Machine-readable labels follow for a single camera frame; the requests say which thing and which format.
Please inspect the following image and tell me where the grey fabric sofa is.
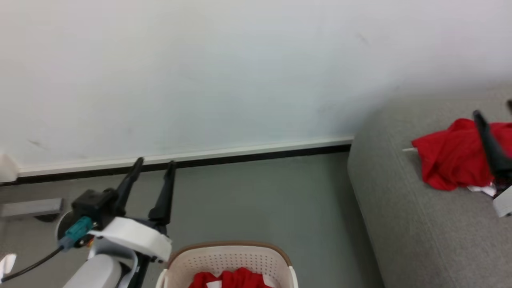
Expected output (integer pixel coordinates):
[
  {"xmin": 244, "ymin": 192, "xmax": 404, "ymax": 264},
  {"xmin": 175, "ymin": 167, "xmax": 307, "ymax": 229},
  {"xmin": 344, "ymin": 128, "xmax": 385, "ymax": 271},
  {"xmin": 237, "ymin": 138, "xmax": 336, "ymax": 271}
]
[{"xmin": 347, "ymin": 85, "xmax": 512, "ymax": 288}]

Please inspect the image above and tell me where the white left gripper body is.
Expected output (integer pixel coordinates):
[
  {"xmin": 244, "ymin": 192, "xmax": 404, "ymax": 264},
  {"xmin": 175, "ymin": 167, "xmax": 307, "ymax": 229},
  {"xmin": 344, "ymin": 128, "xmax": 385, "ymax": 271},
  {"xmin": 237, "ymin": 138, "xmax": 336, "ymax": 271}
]
[{"xmin": 87, "ymin": 217, "xmax": 173, "ymax": 264}]

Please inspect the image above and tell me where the beige perforated laundry basket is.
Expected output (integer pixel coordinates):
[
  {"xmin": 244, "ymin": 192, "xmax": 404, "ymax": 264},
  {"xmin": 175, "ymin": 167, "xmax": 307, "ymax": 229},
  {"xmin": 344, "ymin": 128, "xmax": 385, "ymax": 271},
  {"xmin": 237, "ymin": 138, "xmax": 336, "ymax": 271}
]
[{"xmin": 155, "ymin": 241, "xmax": 299, "ymax": 288}]

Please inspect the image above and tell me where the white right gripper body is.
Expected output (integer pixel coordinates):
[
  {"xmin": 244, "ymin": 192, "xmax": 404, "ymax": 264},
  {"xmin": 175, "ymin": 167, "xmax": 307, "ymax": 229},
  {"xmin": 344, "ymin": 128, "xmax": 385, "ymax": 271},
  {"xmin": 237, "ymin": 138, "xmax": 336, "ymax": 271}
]
[{"xmin": 491, "ymin": 176, "xmax": 512, "ymax": 218}]

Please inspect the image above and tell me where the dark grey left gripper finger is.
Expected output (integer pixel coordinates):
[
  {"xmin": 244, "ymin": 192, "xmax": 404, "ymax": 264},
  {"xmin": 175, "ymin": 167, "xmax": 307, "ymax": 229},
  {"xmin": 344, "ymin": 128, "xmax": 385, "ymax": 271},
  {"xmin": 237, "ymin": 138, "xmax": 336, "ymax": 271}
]
[
  {"xmin": 115, "ymin": 157, "xmax": 144, "ymax": 212},
  {"xmin": 148, "ymin": 161, "xmax": 177, "ymax": 225}
]

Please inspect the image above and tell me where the teal plug black cable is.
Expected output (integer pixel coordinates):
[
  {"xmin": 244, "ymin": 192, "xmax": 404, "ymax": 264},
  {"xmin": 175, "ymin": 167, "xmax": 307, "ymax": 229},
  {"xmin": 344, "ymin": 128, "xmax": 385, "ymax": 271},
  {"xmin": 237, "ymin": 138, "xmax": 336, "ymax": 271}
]
[{"xmin": 0, "ymin": 216, "xmax": 95, "ymax": 283}]

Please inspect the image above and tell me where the white and black baseboard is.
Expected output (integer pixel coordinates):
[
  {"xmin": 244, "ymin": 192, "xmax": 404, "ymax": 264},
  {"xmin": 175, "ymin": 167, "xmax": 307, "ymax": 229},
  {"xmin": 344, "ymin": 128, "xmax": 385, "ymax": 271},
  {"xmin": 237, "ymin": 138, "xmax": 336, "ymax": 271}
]
[{"xmin": 0, "ymin": 136, "xmax": 355, "ymax": 187}]

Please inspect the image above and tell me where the grey metal frame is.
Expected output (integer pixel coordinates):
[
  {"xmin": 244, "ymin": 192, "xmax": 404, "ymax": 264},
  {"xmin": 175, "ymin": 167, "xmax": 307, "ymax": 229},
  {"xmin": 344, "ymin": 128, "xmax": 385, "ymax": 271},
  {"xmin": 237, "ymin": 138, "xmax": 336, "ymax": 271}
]
[{"xmin": 0, "ymin": 198, "xmax": 64, "ymax": 219}]

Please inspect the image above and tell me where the white wall socket box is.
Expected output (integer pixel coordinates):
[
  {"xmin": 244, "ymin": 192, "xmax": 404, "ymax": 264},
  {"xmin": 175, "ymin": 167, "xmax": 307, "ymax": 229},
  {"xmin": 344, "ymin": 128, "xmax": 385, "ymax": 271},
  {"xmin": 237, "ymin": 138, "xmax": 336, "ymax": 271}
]
[{"xmin": 0, "ymin": 154, "xmax": 19, "ymax": 183}]

